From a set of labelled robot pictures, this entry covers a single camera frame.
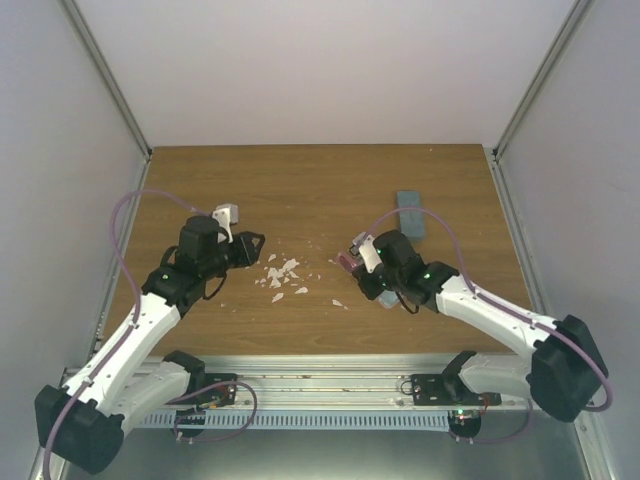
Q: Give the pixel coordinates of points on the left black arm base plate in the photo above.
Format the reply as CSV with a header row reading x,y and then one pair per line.
x,y
209,390

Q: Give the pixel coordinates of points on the pink tinted sunglasses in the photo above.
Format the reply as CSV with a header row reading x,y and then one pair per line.
x,y
346,261

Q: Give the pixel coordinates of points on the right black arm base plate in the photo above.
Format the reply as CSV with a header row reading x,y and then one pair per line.
x,y
444,390

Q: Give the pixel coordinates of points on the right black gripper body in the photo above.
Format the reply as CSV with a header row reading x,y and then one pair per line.
x,y
372,291

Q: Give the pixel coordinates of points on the pink glasses case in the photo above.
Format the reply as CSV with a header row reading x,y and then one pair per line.
x,y
386,298

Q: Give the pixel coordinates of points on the right aluminium frame post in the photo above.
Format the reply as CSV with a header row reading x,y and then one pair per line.
x,y
562,39

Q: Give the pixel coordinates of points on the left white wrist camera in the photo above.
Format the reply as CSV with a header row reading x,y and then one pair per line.
x,y
227,215

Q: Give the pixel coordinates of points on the aluminium frame post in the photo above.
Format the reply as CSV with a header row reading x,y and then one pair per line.
x,y
562,39
80,26

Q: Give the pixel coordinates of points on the left aluminium frame post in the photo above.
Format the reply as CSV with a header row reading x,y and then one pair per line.
x,y
80,26

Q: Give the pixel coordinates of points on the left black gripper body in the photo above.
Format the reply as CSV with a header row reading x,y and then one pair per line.
x,y
238,258

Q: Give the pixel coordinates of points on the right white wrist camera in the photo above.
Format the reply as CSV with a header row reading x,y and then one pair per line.
x,y
364,252

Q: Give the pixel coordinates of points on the aluminium frame rail front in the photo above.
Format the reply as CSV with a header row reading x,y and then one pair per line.
x,y
286,382

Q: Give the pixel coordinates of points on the teal glasses case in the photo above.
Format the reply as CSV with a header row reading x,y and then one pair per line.
x,y
411,220

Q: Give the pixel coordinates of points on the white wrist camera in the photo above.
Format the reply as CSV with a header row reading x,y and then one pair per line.
x,y
364,252
227,215

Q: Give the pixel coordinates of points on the grey slotted cable duct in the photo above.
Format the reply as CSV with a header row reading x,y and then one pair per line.
x,y
321,420

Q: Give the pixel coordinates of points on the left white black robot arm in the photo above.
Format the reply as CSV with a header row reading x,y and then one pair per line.
x,y
86,420

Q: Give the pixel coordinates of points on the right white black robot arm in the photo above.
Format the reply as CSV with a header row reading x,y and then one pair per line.
x,y
554,363

